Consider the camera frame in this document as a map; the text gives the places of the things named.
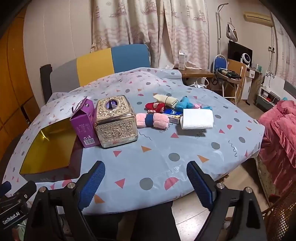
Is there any white paper towel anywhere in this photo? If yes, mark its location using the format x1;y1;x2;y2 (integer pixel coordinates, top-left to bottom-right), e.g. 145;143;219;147
180;109;214;130

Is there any blue tissue packet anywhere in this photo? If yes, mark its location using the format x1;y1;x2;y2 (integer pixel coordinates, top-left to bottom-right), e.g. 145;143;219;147
163;108;183;124

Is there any pink towel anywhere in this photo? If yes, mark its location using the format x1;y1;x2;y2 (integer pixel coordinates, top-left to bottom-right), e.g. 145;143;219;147
136;113;170;130

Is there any blue teddy bear pink dress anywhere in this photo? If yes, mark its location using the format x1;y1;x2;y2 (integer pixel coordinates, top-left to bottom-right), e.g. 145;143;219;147
174;96;213;112

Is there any beige cloth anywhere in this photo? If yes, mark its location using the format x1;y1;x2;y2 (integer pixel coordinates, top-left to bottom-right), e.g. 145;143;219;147
153;94;179;108

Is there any gold rectangular tray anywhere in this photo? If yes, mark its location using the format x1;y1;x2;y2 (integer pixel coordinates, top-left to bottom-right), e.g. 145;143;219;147
20;118;76;174

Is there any purple carton box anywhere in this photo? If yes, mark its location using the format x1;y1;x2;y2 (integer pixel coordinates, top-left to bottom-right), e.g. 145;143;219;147
70;97;100;148

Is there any ornate silver tissue box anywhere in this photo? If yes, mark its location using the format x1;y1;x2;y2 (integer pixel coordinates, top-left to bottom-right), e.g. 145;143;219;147
94;95;138;148

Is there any pink bedding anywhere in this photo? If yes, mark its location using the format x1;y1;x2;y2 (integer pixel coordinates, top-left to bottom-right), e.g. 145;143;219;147
258;100;296;194

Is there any patterned light blue tablecloth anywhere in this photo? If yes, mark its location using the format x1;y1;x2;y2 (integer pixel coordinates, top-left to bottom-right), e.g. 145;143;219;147
4;68;264;215

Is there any blue folding chair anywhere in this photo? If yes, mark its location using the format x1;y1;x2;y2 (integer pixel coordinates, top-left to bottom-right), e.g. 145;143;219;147
213;54;247;105

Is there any low white shelf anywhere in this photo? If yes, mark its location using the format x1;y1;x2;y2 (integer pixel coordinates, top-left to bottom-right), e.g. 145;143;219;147
255;86;280;112

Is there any wooden side desk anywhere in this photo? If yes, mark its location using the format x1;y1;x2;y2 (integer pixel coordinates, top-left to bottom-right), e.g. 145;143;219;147
179;69;215;88

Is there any grey yellow blue chair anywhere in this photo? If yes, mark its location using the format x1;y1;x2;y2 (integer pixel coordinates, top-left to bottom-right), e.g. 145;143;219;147
40;44;151;102

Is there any white carton on desk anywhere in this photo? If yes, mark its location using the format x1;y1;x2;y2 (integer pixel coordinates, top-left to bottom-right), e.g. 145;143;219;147
178;50;187;70

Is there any small white fan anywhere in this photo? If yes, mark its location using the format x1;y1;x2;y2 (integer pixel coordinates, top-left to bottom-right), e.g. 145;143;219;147
240;53;251;67

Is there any black monitor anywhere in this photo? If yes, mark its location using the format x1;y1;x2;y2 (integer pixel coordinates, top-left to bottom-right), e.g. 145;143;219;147
227;40;253;66

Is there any patterned cream curtain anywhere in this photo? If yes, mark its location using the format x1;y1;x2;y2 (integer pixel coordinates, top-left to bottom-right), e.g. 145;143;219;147
91;1;209;69

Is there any wall air conditioner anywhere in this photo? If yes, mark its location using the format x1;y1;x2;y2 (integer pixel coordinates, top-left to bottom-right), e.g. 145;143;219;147
243;11;274;27

